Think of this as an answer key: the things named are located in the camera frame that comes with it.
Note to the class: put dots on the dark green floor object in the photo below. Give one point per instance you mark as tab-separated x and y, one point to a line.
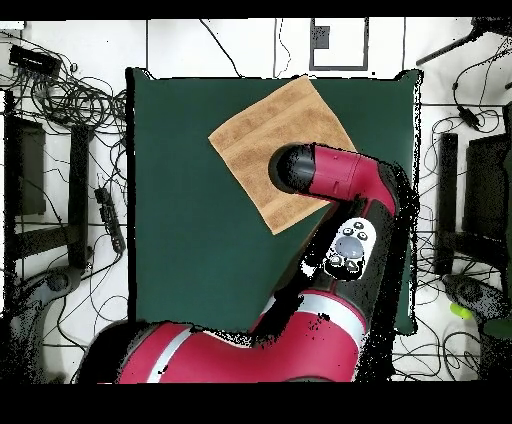
498	328

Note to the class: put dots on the orange terry towel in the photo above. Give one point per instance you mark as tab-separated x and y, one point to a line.
260	132

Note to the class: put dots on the yellow-green ball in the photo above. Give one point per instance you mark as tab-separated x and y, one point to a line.
460	311

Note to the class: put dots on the black tripod pole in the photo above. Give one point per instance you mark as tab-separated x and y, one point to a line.
448	50

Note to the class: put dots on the black power adapter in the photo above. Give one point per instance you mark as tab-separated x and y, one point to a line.
468	118

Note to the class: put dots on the dark green table cloth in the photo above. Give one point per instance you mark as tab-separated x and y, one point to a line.
180	200

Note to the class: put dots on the black metal frame stand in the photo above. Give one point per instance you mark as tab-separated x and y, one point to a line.
488	188
78	192

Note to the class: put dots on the grey black chair base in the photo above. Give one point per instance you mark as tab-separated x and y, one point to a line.
56	282
468	292

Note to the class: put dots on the black power strip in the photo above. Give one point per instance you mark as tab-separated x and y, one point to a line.
110	218

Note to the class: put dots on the black network switch box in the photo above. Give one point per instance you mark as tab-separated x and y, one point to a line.
34	60

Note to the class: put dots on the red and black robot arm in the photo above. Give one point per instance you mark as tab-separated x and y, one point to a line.
340	176

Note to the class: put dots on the grey square floor frame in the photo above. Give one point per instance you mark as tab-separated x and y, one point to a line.
312	44

